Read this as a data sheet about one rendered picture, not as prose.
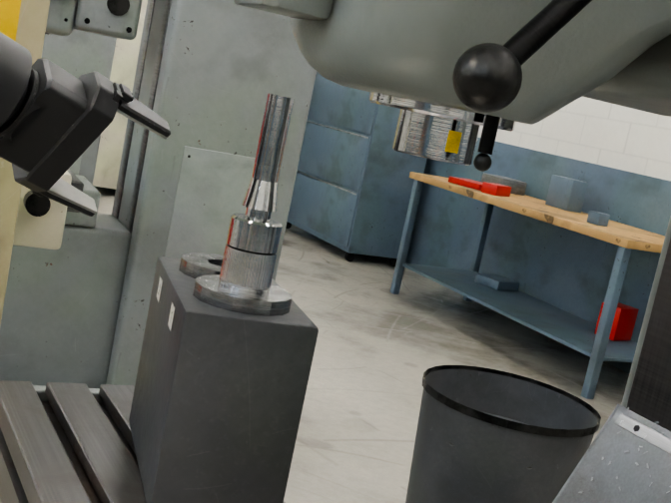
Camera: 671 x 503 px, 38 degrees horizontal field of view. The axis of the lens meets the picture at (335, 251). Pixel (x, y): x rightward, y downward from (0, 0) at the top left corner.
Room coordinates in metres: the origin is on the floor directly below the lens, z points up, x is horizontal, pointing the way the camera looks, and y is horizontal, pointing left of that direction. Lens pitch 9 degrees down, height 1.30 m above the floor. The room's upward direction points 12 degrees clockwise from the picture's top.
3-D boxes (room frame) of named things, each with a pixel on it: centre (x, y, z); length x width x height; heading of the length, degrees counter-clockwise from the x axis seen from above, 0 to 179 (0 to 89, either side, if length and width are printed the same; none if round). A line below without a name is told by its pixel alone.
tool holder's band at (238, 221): (0.87, 0.08, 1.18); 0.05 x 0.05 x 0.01
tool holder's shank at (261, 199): (0.87, 0.08, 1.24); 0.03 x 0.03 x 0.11
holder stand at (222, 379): (0.92, 0.09, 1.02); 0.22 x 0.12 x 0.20; 18
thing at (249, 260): (0.87, 0.08, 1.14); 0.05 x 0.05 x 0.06
